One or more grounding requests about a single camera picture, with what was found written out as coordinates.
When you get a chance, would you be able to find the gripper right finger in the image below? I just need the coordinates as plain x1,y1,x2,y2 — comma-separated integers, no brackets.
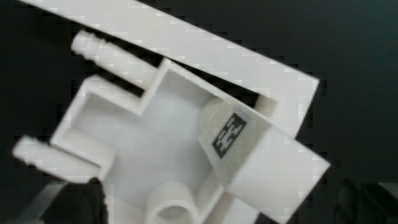
334,179,398,224

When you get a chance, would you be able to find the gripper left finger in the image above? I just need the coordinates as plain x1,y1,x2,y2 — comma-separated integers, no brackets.
16,177,112,224

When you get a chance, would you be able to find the white chair leg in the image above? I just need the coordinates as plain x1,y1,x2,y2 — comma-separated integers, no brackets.
199,98,330,224

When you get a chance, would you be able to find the white chair seat part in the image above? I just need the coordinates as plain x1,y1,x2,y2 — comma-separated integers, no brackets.
12,31,259,224

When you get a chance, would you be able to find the white right fence bar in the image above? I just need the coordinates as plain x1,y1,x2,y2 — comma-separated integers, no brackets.
20,0,318,135

